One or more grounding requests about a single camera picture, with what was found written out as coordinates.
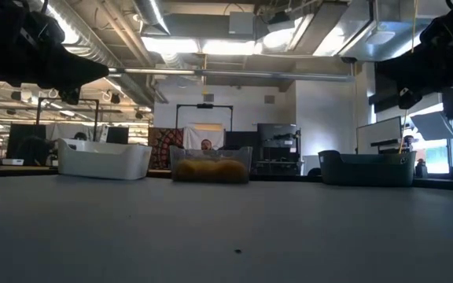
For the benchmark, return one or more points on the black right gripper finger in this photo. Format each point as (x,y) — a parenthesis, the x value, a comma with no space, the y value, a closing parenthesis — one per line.
(407,87)
(403,67)

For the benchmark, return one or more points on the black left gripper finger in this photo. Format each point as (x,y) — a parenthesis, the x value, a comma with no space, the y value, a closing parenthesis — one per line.
(78,86)
(81,68)

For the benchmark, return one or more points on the grey tilted panel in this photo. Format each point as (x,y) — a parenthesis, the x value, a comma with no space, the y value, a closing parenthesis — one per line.
(433,126)

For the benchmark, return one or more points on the person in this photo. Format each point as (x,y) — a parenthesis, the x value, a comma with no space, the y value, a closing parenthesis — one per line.
(408,140)
(80,136)
(206,143)

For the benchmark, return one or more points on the white board panel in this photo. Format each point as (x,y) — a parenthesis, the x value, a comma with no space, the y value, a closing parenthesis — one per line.
(379,131)

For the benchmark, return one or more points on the white plastic basket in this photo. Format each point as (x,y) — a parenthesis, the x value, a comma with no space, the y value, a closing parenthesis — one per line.
(104,165)

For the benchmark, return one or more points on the dark bottle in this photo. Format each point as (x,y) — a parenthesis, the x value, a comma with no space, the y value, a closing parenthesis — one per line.
(421,169)

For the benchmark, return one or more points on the teal plastic basket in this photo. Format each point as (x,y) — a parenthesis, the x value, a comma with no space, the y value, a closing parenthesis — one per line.
(368,173)

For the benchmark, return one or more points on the white box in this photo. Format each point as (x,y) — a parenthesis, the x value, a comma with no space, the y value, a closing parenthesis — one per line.
(13,161)

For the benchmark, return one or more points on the red patterned tapestry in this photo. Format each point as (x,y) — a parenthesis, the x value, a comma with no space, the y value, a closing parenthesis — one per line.
(165,145)

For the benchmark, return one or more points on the ceiling light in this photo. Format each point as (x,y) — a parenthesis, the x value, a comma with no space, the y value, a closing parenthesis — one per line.
(199,45)

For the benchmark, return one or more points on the white hanging cloth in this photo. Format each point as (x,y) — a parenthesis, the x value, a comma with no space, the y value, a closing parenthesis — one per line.
(203,133)

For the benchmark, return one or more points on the black equipment rack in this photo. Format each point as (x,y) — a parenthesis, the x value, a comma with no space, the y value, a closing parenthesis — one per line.
(277,145)

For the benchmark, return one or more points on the metal ceiling pipe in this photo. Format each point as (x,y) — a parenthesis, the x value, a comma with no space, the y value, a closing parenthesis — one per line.
(230,73)

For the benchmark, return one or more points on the grey ceiling box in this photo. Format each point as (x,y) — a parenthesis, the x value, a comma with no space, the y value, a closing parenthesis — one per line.
(242,23)

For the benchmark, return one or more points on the grey translucent plastic basket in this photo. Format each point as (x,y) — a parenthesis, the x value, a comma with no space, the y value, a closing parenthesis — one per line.
(234,154)

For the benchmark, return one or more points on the black wall screen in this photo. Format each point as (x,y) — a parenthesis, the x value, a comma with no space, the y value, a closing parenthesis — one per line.
(385,98)

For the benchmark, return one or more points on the black aluminium table frame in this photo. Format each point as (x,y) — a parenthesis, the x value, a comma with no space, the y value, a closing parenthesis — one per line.
(14,171)

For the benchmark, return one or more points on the black stand frame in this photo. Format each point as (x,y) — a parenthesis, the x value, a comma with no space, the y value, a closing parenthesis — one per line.
(205,105)

